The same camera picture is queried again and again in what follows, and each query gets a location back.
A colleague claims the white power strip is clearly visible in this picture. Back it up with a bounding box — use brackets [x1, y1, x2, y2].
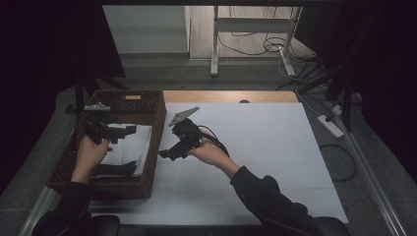
[316, 114, 345, 139]

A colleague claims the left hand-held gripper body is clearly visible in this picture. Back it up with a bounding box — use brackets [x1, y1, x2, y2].
[83, 101, 123, 146]

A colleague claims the tangle of black floor cables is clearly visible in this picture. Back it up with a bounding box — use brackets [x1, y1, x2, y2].
[217, 5, 318, 68]

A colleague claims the white and black shirt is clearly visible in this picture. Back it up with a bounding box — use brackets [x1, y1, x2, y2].
[92, 122, 154, 180]

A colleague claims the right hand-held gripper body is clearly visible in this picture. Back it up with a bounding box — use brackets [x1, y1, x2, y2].
[167, 105, 204, 155]

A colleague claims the person's dark leg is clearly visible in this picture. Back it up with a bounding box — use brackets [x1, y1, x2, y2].
[92, 214, 121, 236]

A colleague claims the black curtain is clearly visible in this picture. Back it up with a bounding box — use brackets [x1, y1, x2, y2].
[294, 4, 417, 186]
[0, 0, 126, 195]

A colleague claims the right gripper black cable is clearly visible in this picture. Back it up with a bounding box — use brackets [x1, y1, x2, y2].
[196, 124, 231, 157]

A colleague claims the aluminium rail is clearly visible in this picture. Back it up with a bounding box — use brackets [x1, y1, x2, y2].
[340, 124, 408, 236]
[18, 185, 57, 236]

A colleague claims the brown woven basket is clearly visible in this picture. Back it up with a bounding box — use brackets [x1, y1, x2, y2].
[45, 89, 167, 201]

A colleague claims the white table mat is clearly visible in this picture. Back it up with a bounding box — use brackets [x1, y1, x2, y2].
[88, 101, 349, 227]

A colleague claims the white metal stand frame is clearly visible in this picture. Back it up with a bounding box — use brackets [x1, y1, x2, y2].
[209, 5, 303, 78]

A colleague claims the light grey panel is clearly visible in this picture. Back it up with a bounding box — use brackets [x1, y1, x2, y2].
[101, 4, 191, 55]

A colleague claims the black metal stand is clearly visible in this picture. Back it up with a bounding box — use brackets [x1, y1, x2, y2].
[294, 62, 363, 133]
[63, 73, 130, 123]

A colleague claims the black looped floor cable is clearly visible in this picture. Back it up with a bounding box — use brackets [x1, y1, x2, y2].
[319, 144, 359, 183]

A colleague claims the person's right hand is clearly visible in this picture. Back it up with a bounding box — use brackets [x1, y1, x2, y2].
[186, 128, 242, 180]

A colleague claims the person's left hand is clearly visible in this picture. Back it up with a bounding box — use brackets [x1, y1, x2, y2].
[70, 135, 113, 185]

